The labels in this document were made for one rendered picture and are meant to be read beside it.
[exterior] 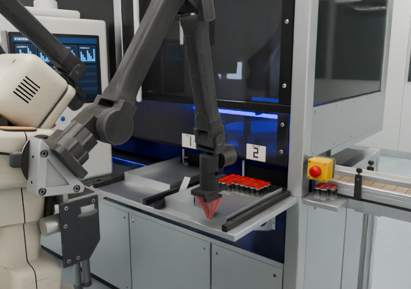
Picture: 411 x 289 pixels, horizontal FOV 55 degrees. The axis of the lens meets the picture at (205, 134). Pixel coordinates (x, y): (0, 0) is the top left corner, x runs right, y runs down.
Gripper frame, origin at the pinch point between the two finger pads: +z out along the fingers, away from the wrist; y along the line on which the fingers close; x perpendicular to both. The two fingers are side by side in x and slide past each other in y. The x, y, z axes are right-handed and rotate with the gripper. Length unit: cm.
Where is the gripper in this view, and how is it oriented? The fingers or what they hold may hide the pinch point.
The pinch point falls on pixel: (209, 216)
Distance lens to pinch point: 122.6
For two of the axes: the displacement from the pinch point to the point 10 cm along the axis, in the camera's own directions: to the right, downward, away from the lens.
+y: 6.3, -1.6, 7.6
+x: -7.8, -1.3, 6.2
